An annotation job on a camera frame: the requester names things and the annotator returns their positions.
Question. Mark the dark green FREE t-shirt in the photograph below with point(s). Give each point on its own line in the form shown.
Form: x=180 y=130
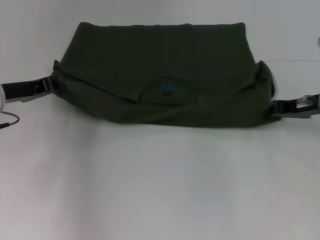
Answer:
x=162 y=62

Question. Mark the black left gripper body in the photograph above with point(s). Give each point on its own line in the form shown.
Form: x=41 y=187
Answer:
x=20 y=88

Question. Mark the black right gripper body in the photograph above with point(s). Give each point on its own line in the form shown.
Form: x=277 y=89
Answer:
x=308 y=102

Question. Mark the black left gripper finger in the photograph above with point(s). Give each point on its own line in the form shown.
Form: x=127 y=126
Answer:
x=53 y=84
x=37 y=97

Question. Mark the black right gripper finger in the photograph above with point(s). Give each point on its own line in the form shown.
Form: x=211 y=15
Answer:
x=285 y=106
x=297 y=115

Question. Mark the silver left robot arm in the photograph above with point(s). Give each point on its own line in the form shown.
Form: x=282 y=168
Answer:
x=1 y=95

